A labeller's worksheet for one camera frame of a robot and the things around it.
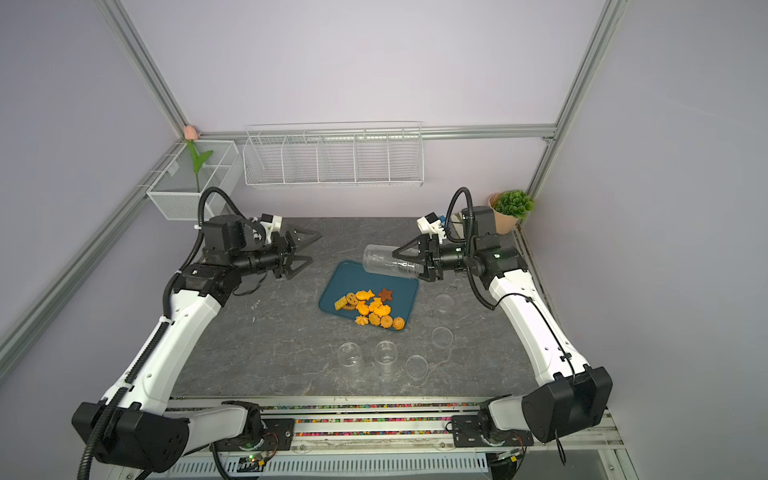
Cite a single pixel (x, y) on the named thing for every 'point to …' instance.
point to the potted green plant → (510, 207)
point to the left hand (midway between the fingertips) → (318, 249)
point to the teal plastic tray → (340, 278)
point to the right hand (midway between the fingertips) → (396, 263)
